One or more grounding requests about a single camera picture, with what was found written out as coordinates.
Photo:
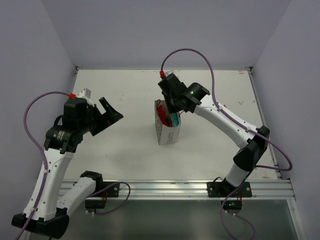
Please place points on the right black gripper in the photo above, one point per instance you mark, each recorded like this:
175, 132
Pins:
172, 105

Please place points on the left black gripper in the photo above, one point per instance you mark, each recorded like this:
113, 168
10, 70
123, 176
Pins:
95, 120

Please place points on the red snack packet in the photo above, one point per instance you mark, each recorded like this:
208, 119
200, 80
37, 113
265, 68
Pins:
164, 117

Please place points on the teal candy packet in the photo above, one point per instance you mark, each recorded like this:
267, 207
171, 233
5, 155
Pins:
175, 119

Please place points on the grey paper coffee bag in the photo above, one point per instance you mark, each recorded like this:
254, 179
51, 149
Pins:
165, 135

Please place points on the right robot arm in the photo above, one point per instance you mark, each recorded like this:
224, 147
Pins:
251, 140

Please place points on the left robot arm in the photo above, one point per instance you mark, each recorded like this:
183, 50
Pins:
47, 213

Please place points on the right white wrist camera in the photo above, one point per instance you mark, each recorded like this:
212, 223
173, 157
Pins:
169, 74

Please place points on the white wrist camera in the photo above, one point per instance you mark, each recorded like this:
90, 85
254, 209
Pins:
84, 94
169, 74

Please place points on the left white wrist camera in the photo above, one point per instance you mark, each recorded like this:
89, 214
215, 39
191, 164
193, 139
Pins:
84, 94

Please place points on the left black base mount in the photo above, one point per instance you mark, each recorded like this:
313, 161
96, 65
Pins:
99, 201

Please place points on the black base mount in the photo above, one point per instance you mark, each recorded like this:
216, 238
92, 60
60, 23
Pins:
99, 201
232, 197

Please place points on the aluminium front rail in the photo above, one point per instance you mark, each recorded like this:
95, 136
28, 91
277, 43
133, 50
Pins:
200, 190

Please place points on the right aluminium side rail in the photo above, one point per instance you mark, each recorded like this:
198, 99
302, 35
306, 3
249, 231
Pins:
258, 102

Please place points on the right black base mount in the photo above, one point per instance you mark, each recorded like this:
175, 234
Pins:
232, 197

